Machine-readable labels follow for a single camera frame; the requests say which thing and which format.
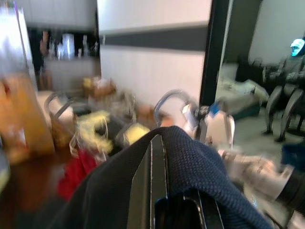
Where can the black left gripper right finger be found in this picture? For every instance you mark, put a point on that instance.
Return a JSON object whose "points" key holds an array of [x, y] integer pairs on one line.
{"points": [[205, 219]]}

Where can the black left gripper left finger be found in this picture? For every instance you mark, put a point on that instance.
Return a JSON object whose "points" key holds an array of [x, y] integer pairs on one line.
{"points": [[143, 190]]}

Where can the navy blue garment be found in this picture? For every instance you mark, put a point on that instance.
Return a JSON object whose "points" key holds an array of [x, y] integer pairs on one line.
{"points": [[95, 202]]}

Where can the red t-shirt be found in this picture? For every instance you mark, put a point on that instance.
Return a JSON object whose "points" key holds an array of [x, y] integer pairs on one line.
{"points": [[76, 176]]}

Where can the grey plastic hanger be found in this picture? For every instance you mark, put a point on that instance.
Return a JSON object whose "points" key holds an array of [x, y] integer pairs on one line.
{"points": [[172, 91]]}

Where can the pale yellow towel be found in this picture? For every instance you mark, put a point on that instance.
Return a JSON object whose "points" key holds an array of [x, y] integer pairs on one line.
{"points": [[135, 133]]}

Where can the open cardboard box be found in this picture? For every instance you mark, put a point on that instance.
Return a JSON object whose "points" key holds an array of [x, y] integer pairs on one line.
{"points": [[102, 88]]}

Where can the dark blue bin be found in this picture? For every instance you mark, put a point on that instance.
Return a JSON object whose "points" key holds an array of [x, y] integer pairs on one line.
{"points": [[295, 152]]}

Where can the grey humanoid robot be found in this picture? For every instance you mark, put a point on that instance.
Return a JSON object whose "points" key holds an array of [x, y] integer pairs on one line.
{"points": [[290, 78]]}

